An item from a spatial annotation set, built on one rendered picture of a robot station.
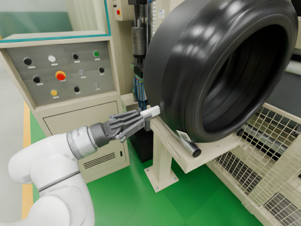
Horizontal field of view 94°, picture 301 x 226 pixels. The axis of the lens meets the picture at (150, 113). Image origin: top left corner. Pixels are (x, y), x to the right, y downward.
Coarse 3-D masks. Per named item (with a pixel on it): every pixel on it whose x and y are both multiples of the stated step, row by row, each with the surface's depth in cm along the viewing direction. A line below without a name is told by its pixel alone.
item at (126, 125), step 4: (140, 116) 47; (132, 120) 46; (136, 120) 46; (120, 124) 45; (124, 124) 45; (128, 124) 46; (132, 124) 46; (112, 128) 44; (116, 128) 44; (124, 128) 46
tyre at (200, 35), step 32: (192, 0) 43; (224, 0) 34; (256, 0) 33; (288, 0) 38; (160, 32) 46; (192, 32) 35; (224, 32) 33; (256, 32) 59; (288, 32) 42; (160, 64) 43; (192, 64) 35; (224, 64) 77; (256, 64) 67; (160, 96) 46; (192, 96) 39; (224, 96) 80; (256, 96) 67; (192, 128) 47; (224, 128) 62
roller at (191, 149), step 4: (156, 116) 82; (160, 120) 79; (164, 124) 75; (168, 128) 72; (172, 132) 70; (176, 136) 67; (180, 140) 65; (184, 140) 64; (184, 144) 63; (188, 144) 62; (192, 144) 61; (188, 148) 61; (192, 148) 60; (196, 148) 59; (192, 152) 59; (196, 152) 58; (200, 152) 60; (196, 156) 60
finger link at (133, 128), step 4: (140, 120) 46; (136, 124) 45; (140, 124) 45; (128, 128) 44; (132, 128) 43; (136, 128) 45; (140, 128) 46; (124, 132) 42; (128, 132) 43; (132, 132) 44; (120, 136) 41; (128, 136) 44; (124, 140) 43
